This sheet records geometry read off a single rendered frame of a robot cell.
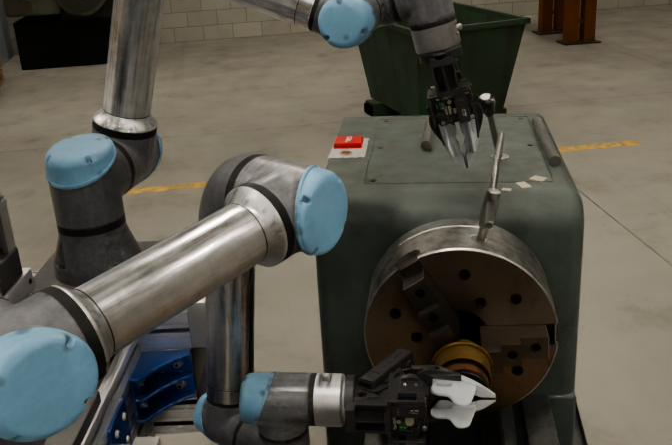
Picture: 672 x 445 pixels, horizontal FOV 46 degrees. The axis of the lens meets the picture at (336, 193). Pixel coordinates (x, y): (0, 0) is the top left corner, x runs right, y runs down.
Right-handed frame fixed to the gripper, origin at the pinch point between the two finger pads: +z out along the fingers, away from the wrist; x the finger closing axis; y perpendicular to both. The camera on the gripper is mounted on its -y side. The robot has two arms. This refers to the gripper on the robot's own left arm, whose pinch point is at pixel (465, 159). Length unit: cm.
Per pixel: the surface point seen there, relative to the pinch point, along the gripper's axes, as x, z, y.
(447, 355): -8.1, 19.7, 29.2
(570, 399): 9, 50, 3
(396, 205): -13.7, 5.4, 0.6
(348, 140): -24.6, 0.3, -31.0
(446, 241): -5.3, 7.7, 15.3
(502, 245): 3.1, 11.0, 13.6
